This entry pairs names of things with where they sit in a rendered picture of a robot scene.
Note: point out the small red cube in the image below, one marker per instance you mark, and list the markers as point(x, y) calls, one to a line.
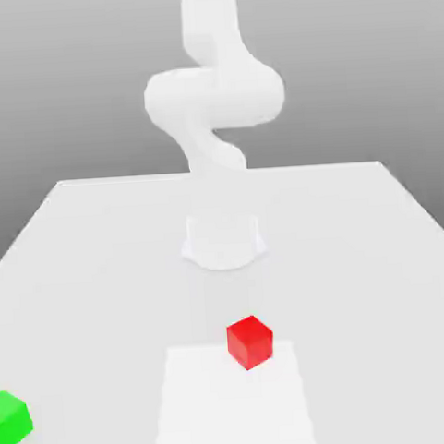
point(249, 341)

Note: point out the small green cube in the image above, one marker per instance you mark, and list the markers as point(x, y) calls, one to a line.
point(10, 421)

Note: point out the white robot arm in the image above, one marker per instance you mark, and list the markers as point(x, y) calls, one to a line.
point(214, 96)

